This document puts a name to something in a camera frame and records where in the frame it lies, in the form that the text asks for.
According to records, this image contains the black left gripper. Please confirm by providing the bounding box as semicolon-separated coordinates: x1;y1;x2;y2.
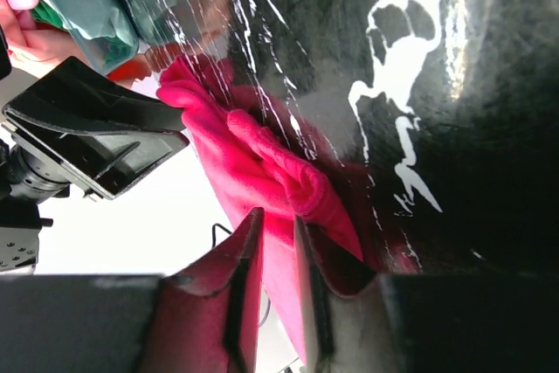
1;57;189;274

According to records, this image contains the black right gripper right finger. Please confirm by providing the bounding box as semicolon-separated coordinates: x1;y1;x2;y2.
294;220;558;372

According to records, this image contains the peach orange t shirt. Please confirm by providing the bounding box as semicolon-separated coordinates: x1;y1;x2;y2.
1;0;152;88

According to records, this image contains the green garment in basket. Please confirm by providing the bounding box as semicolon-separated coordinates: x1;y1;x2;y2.
31;0;131;65

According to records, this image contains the magenta red t shirt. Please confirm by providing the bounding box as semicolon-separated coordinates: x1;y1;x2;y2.
156;55;362;360

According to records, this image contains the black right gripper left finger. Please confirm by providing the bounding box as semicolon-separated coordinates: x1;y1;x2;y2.
1;208;264;372

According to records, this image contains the teal laundry basket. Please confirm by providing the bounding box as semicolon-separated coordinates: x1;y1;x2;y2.
43;0;202;75

